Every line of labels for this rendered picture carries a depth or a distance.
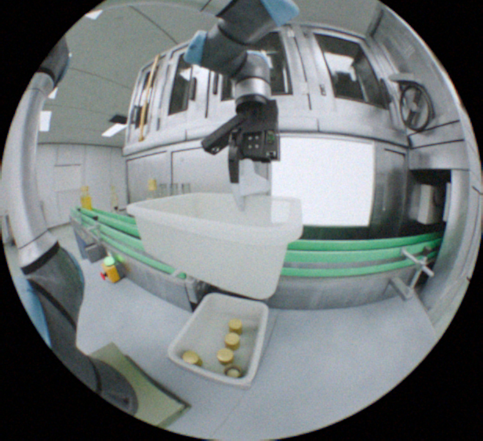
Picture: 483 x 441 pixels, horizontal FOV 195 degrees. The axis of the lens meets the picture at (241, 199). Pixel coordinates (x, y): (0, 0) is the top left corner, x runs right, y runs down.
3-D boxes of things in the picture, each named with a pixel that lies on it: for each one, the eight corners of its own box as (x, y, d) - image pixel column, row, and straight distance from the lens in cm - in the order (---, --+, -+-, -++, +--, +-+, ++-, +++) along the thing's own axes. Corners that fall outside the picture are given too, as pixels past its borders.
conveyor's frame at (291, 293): (447, 255, 147) (452, 237, 144) (463, 268, 142) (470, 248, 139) (86, 221, 213) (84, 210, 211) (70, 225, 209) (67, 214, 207)
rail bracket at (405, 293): (388, 290, 68) (410, 234, 60) (408, 319, 62) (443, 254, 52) (379, 292, 65) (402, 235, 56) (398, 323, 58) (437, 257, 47)
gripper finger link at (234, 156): (234, 182, 22) (237, 129, 24) (226, 182, 22) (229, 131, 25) (245, 185, 26) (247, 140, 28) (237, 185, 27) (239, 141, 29)
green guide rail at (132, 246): (187, 276, 44) (183, 253, 39) (185, 279, 43) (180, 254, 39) (70, 214, 201) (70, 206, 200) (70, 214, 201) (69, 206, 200)
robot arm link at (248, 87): (229, 83, 33) (243, 104, 38) (227, 99, 30) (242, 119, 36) (266, 75, 31) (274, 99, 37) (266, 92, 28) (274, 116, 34)
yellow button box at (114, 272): (125, 277, 75) (119, 263, 72) (112, 285, 73) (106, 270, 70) (118, 272, 81) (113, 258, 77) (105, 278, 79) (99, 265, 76)
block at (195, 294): (213, 284, 50) (211, 268, 46) (199, 305, 45) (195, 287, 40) (204, 282, 52) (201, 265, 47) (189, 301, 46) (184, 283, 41)
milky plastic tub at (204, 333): (266, 320, 48) (270, 302, 41) (248, 391, 40) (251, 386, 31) (212, 309, 51) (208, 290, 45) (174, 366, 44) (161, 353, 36)
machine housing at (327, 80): (401, 229, 180) (395, 95, 201) (443, 252, 149) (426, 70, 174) (179, 218, 156) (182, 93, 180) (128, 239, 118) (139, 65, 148)
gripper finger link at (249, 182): (263, 215, 22) (265, 156, 22) (228, 212, 24) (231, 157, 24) (266, 213, 25) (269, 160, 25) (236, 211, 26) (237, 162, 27)
